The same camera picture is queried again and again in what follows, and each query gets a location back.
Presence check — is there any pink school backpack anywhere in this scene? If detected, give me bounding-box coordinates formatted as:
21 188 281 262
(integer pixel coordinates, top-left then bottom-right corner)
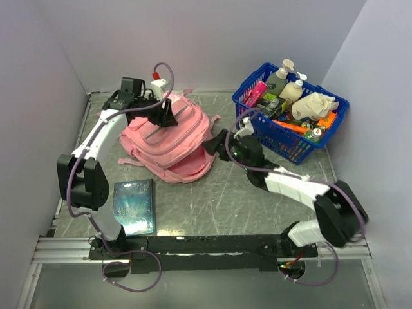
118 89 221 183

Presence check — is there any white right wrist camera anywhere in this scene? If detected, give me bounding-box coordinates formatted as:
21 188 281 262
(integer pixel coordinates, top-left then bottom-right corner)
234 117 254 140

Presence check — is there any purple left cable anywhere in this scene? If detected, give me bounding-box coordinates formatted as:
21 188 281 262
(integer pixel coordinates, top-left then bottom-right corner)
66 62 176 293

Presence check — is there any green bottle red cap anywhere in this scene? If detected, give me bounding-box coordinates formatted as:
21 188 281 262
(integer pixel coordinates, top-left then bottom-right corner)
303 128 324 144

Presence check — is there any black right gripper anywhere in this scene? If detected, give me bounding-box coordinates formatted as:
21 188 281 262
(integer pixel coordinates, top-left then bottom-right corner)
201 129 251 173

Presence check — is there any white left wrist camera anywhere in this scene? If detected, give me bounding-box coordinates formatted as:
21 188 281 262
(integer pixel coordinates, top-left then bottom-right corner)
151 78 171 100

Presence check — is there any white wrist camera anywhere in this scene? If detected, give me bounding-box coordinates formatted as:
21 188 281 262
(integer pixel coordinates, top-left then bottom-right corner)
151 78 171 100
234 117 254 140

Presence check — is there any pink box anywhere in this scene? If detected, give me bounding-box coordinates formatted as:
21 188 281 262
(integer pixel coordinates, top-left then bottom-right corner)
243 81 268 108

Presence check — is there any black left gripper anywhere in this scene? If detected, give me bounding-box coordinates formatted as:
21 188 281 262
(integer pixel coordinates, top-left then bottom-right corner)
135 91 178 127

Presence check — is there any teal hardcover book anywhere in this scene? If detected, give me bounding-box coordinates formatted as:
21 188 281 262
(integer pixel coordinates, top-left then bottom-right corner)
113 179 156 236

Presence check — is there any black green box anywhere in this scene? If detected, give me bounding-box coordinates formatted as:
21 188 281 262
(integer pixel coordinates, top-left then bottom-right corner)
256 93 287 120

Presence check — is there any cream pump bottle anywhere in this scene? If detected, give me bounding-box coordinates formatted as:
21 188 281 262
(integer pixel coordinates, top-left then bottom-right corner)
279 72 308 106

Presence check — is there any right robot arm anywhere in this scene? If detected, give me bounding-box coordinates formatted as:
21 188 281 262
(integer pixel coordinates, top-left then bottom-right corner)
202 129 369 256

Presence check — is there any beige cloth bag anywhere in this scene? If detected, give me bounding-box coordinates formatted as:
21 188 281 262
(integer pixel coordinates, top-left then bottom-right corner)
290 92 339 121

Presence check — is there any orange snack pack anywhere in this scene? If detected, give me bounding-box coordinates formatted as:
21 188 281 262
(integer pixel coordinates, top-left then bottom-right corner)
317 111 337 130

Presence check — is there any blue plastic basket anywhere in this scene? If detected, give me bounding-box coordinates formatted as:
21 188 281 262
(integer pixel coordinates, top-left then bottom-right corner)
232 62 350 165

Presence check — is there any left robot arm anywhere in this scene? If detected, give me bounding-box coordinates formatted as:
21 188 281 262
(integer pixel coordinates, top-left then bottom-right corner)
57 73 176 259

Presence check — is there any orange packet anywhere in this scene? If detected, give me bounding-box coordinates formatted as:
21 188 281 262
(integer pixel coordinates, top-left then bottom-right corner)
274 120 310 135

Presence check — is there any grey pump bottle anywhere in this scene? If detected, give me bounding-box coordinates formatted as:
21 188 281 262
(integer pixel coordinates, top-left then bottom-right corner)
265 59 294 97

